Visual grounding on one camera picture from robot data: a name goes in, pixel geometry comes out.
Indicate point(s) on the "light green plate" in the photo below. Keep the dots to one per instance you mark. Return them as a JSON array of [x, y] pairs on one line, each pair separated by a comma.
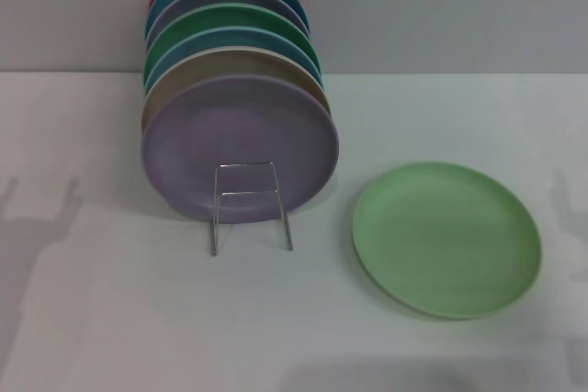
[[445, 240]]

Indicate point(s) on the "lavender plate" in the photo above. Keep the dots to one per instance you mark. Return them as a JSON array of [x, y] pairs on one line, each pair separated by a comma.
[[206, 135]]

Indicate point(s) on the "beige plate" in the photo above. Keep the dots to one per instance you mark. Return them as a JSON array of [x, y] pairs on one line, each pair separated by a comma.
[[216, 63]]

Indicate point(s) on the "light blue plate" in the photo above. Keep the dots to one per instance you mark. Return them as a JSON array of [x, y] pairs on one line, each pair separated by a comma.
[[202, 41]]

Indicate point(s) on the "dark green plate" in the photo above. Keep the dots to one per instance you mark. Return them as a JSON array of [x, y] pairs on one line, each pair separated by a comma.
[[229, 18]]

